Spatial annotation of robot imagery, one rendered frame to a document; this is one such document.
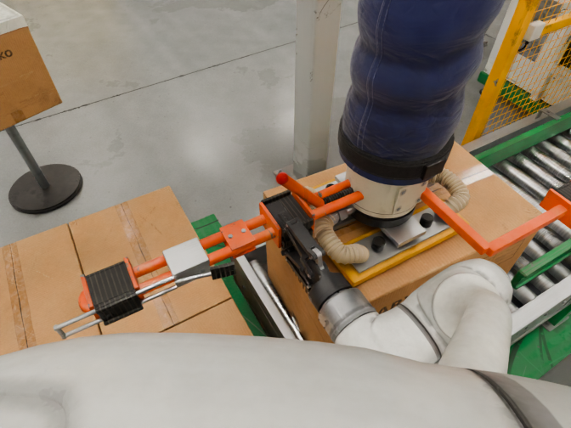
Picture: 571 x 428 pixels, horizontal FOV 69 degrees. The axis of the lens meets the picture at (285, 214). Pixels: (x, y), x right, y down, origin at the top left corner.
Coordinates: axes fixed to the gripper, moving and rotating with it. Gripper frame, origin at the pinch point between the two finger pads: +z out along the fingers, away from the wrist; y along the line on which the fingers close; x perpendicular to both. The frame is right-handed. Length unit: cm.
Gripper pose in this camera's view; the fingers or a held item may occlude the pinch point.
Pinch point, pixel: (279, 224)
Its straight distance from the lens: 84.7
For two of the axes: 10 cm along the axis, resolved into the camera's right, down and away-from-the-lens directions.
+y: -0.1, 6.5, 7.6
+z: -5.0, -6.6, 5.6
